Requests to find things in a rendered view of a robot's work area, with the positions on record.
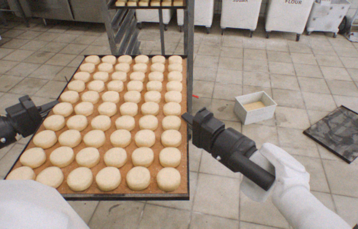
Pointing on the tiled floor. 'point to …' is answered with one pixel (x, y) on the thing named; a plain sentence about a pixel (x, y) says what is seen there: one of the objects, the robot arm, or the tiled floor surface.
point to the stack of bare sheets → (345, 133)
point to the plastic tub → (254, 107)
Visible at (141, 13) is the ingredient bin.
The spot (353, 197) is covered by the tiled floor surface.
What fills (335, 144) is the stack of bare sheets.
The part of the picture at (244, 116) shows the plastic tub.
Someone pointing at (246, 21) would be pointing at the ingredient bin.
